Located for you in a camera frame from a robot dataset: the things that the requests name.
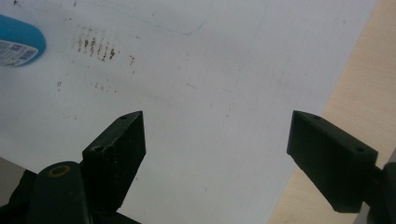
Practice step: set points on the blue bottle with white label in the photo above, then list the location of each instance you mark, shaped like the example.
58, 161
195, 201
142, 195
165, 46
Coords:
18, 42

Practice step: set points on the white paper sheet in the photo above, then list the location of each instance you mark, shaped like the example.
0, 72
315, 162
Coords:
199, 81

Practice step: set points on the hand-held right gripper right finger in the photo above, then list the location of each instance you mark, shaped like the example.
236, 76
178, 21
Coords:
330, 161

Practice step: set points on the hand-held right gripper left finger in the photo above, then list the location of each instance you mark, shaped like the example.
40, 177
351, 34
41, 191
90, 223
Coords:
116, 158

